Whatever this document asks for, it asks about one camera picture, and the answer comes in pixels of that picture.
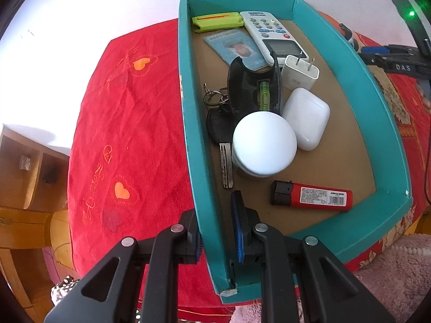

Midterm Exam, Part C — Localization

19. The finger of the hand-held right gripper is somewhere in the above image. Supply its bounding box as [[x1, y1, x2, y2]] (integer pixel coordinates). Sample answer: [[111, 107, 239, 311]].
[[359, 44, 420, 56], [365, 54, 422, 75]]

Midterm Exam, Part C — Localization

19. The white charger plug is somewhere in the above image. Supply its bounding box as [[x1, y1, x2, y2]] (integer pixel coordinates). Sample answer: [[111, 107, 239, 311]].
[[281, 55, 320, 91]]

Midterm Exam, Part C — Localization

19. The wooden cabinet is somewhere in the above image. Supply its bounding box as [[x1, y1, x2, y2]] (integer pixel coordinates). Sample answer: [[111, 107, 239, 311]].
[[0, 123, 79, 310]]

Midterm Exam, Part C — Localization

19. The metal key ring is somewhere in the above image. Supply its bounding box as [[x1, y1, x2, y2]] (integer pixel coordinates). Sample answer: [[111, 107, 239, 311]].
[[202, 81, 230, 107]]

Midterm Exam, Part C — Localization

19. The black white dotted cloth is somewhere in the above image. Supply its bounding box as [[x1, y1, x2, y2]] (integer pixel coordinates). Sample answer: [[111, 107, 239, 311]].
[[50, 274, 81, 307]]

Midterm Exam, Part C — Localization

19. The red lighter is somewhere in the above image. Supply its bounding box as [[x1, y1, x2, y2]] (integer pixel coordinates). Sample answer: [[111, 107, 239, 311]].
[[270, 180, 353, 212]]

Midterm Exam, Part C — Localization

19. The orange bottle with white cap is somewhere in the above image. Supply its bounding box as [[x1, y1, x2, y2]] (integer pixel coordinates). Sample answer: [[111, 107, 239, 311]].
[[232, 112, 298, 178]]

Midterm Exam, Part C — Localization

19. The pink fuzzy rug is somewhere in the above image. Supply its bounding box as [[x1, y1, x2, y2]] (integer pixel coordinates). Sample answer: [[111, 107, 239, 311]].
[[231, 232, 431, 323]]

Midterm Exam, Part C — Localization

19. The black bubble level tool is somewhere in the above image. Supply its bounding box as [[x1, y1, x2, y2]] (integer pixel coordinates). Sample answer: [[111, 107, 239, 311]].
[[227, 52, 283, 117]]

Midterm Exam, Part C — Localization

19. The white remote control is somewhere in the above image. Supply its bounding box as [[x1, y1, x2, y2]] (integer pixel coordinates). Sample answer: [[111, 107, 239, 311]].
[[240, 11, 310, 68]]

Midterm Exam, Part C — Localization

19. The white earbuds case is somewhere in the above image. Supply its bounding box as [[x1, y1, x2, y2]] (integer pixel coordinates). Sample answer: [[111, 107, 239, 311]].
[[282, 87, 331, 151]]

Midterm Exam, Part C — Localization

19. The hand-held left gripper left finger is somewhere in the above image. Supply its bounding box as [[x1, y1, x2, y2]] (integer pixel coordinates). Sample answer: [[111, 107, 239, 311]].
[[44, 209, 204, 323]]

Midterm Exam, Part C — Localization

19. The red floral printed cloth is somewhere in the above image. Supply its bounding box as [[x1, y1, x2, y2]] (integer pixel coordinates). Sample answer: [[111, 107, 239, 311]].
[[67, 10, 431, 318]]

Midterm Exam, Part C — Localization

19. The teal cardboard box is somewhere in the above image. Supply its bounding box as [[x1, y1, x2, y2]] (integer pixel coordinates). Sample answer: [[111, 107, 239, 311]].
[[178, 0, 414, 297]]

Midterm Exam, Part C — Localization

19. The blue card holder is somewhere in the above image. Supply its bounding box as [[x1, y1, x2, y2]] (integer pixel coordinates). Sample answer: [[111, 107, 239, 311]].
[[203, 29, 270, 72]]

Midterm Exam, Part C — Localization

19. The green utility knife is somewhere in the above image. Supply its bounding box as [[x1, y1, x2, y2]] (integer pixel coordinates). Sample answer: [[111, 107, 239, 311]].
[[192, 12, 245, 33]]

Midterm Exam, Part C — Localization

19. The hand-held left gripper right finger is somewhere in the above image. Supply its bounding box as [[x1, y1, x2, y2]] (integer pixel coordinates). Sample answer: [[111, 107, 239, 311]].
[[231, 190, 394, 323]]

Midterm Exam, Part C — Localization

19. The black car key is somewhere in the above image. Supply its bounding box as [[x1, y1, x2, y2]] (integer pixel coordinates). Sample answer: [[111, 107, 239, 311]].
[[206, 108, 234, 189]]

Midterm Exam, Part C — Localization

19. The person's right hand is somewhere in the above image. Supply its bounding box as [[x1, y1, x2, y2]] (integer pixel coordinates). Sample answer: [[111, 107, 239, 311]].
[[416, 81, 431, 108]]

